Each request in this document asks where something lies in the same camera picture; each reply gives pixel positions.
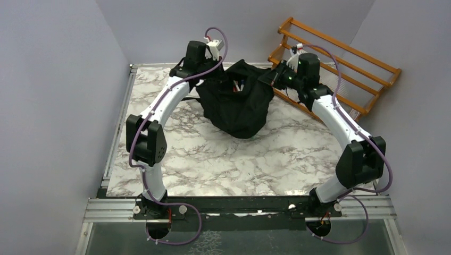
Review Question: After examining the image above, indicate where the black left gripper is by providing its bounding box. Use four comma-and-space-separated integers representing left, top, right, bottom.
197, 55, 229, 84

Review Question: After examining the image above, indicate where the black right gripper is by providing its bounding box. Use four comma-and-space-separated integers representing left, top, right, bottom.
257, 59, 304, 91

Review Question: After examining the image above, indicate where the black student bag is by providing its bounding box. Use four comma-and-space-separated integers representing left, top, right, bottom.
196, 59, 274, 139

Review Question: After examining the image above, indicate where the pale yellow pencil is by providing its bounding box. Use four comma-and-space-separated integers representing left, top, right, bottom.
233, 81, 240, 92

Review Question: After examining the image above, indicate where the blue white marker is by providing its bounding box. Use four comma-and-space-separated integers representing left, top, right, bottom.
239, 80, 245, 91

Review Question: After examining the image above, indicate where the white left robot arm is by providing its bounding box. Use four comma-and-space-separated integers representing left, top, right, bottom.
126, 37, 228, 218

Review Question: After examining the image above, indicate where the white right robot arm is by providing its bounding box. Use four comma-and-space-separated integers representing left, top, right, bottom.
258, 53, 386, 216

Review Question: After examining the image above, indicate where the orange wooden shelf rack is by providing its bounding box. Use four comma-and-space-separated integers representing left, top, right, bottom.
268, 17, 402, 121

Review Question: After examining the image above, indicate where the small red white box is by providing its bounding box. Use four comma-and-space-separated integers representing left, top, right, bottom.
349, 109, 361, 119

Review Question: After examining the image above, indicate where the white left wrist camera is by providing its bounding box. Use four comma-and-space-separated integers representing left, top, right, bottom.
204, 36, 224, 61

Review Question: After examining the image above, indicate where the black metal base rail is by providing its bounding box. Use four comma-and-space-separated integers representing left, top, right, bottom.
97, 188, 343, 232

